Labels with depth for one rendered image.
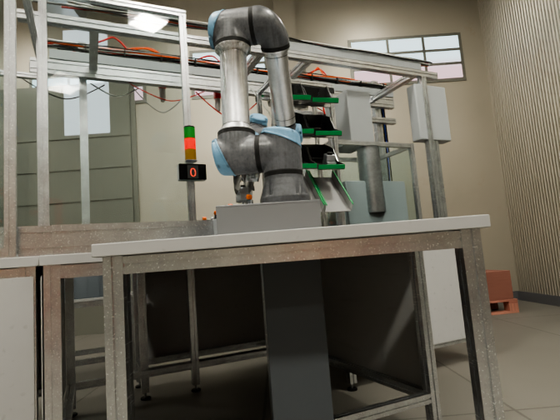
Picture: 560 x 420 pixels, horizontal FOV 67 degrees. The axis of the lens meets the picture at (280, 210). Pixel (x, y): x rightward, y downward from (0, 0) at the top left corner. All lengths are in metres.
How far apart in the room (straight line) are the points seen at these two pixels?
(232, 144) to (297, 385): 0.69
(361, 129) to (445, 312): 1.37
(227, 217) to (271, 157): 0.22
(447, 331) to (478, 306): 2.05
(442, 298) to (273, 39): 2.19
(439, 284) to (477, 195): 3.61
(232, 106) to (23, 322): 0.89
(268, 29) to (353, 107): 1.75
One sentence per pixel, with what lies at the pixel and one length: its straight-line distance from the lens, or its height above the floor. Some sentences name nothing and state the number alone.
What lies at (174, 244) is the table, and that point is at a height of 0.84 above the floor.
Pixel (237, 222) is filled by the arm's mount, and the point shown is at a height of 0.90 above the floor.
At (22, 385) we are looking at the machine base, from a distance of 1.51.
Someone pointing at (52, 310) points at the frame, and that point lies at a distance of 1.47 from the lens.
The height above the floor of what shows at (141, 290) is 0.67.
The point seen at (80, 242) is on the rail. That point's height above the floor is 0.90.
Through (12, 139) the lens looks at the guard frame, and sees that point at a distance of 1.57.
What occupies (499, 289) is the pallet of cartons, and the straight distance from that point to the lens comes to 5.43.
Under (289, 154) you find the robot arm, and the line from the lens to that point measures 1.23.
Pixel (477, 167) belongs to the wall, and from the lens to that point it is 6.64.
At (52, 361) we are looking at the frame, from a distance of 1.49.
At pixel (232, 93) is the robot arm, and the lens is 1.33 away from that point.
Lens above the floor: 0.79
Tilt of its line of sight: 7 degrees up
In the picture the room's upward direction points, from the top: 4 degrees counter-clockwise
